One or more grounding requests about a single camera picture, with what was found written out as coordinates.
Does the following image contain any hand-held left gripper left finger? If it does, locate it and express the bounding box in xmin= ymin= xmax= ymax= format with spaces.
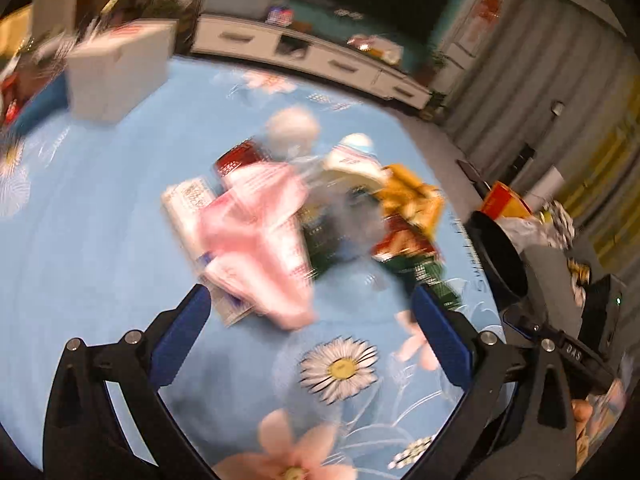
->
xmin=42 ymin=284 xmax=213 ymax=480

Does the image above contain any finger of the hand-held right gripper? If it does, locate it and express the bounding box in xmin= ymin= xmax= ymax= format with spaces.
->
xmin=502 ymin=305 xmax=546 ymax=346

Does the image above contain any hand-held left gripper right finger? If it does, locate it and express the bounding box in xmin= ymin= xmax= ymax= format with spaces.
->
xmin=404 ymin=284 xmax=583 ymax=480

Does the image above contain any black trash can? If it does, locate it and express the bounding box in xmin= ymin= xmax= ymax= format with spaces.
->
xmin=467 ymin=210 xmax=531 ymax=312

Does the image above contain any yellow chip bag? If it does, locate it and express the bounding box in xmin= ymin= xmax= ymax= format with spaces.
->
xmin=377 ymin=164 xmax=447 ymax=241

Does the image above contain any white tissue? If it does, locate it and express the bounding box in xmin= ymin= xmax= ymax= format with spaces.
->
xmin=266 ymin=107 xmax=322 ymax=161

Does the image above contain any person's right hand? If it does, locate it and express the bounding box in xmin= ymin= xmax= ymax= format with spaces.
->
xmin=572 ymin=399 xmax=597 ymax=455

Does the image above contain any grey sofa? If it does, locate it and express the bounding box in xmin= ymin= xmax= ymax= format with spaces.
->
xmin=520 ymin=241 xmax=603 ymax=343

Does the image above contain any red and green packet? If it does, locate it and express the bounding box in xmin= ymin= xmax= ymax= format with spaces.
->
xmin=371 ymin=215 xmax=463 ymax=308

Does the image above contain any white plastic bag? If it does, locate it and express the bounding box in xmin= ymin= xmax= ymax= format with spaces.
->
xmin=500 ymin=215 xmax=547 ymax=252

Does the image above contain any grey and white cloth pile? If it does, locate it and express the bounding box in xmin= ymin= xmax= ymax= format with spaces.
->
xmin=541 ymin=199 xmax=577 ymax=250

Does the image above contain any red and yellow shopping bag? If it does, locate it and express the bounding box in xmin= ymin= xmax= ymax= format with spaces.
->
xmin=479 ymin=180 xmax=534 ymax=222

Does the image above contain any pink packet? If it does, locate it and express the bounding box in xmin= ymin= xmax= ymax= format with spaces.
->
xmin=195 ymin=162 xmax=321 ymax=331

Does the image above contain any white printed packet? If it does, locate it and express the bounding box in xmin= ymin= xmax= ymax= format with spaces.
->
xmin=161 ymin=176 xmax=261 ymax=327

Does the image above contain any white paper roll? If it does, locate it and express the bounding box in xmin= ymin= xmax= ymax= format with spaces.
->
xmin=526 ymin=167 xmax=567 ymax=207

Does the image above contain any dark green packet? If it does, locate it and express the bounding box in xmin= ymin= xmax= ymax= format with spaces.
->
xmin=299 ymin=199 xmax=351 ymax=281

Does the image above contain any black upright vacuum cleaner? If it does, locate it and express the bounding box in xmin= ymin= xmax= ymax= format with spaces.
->
xmin=504 ymin=143 xmax=537 ymax=187

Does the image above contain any yellow patterned curtain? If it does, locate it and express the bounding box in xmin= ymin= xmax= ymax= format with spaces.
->
xmin=562 ymin=102 xmax=640 ymax=263

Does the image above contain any white box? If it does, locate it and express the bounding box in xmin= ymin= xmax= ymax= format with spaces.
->
xmin=66 ymin=19 xmax=179 ymax=124

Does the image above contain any grey curtain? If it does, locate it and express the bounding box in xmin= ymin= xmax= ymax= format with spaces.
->
xmin=444 ymin=0 xmax=640 ymax=173

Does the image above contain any white TV cabinet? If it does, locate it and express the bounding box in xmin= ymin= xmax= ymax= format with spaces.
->
xmin=190 ymin=12 xmax=434 ymax=109

